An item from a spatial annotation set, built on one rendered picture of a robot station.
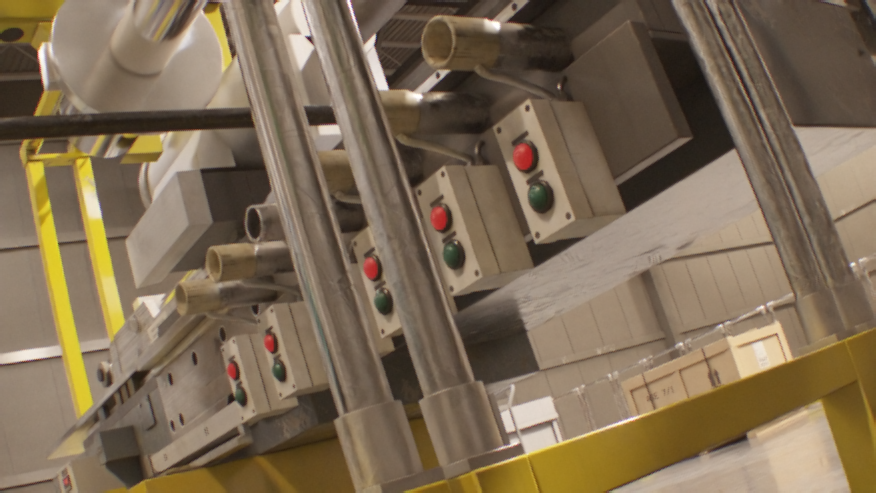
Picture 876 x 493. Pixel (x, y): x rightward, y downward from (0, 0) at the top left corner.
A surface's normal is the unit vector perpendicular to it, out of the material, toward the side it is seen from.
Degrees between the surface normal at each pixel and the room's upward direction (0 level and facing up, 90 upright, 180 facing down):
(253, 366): 90
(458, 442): 90
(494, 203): 90
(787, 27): 90
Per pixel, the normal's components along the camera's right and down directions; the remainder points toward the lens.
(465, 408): 0.21, -0.30
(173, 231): -0.78, 0.10
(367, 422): -0.04, -0.23
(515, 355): 0.55, -0.37
